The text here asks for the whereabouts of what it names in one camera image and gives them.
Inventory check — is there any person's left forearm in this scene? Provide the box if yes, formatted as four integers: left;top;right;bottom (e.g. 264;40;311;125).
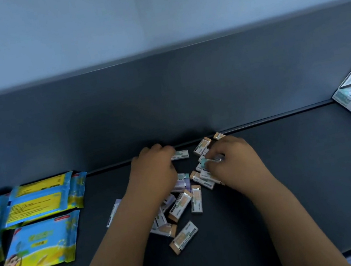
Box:
47;189;185;266

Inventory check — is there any person's right forearm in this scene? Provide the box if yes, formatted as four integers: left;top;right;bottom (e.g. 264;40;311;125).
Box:
244;168;351;266

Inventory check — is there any person's left hand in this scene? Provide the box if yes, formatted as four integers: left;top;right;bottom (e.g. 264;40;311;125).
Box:
116;140;184;210

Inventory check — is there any stack of blue yellow packets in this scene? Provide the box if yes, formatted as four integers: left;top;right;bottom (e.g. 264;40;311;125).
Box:
0;168;103;266

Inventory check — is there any dark grey shelf back panel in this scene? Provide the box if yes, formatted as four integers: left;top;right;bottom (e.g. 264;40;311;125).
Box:
0;0;351;198

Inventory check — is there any person's right hand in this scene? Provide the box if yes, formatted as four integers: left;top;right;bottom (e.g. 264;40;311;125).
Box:
200;128;278;205

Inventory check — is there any pile of small erasers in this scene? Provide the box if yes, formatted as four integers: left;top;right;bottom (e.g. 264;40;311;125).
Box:
94;130;245;266

